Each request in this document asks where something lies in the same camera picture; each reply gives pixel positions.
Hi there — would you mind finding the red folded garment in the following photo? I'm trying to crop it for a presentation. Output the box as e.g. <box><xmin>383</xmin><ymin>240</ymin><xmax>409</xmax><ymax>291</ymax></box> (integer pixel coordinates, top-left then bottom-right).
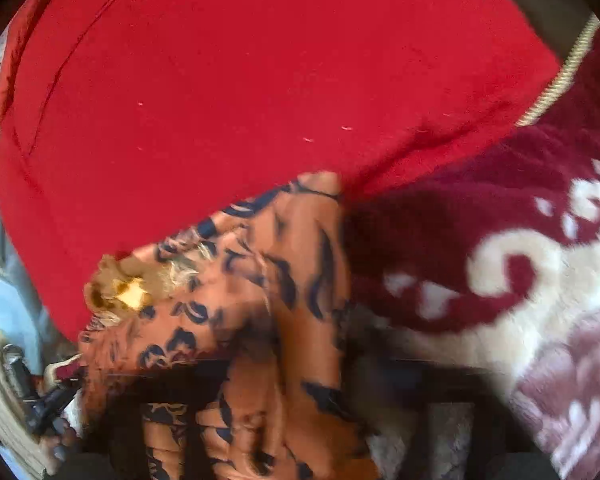
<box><xmin>0</xmin><ymin>0</ymin><xmax>564</xmax><ymax>344</ymax></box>

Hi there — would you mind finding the floral plush blanket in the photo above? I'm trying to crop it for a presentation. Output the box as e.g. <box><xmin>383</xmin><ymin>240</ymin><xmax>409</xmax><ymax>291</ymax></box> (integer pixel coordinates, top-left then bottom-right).
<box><xmin>344</xmin><ymin>20</ymin><xmax>600</xmax><ymax>479</ymax></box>

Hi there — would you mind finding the orange floral blouse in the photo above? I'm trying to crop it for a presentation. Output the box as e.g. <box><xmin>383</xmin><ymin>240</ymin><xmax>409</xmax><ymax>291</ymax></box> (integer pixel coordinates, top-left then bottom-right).
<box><xmin>79</xmin><ymin>172</ymin><xmax>379</xmax><ymax>479</ymax></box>

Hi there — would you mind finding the person's left hand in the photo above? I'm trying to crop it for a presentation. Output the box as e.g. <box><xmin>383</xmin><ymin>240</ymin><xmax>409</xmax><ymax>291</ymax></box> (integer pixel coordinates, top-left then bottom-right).
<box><xmin>38</xmin><ymin>417</ymin><xmax>80</xmax><ymax>476</ymax></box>

